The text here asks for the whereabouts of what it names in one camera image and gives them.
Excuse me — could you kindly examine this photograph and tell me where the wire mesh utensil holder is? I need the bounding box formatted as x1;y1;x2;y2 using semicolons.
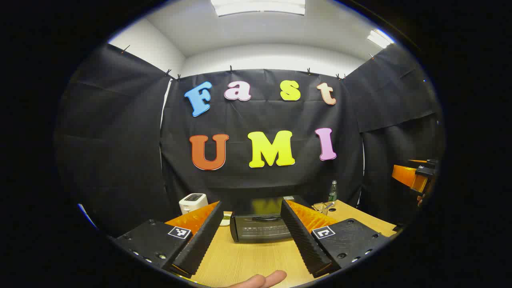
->
313;201;335;216

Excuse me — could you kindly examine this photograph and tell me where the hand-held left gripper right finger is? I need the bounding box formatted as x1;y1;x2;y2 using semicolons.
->
280;199;390;278

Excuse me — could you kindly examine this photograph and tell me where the black electric oven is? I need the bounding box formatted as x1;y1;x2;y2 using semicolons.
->
229;195;316;244

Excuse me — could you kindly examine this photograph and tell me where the small ceiling light panel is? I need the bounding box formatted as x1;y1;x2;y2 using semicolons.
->
367;29;394;49

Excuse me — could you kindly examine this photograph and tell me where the large ceiling light panel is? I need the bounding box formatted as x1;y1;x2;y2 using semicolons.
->
211;0;306;17

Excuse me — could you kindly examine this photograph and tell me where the white toaster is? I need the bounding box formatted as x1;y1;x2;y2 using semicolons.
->
179;193;208;215

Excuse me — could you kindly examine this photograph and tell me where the black backdrop cloth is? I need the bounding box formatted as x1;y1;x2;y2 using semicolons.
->
54;43;445;236

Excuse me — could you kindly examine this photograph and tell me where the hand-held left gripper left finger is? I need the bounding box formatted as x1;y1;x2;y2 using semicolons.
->
114;201;224;278

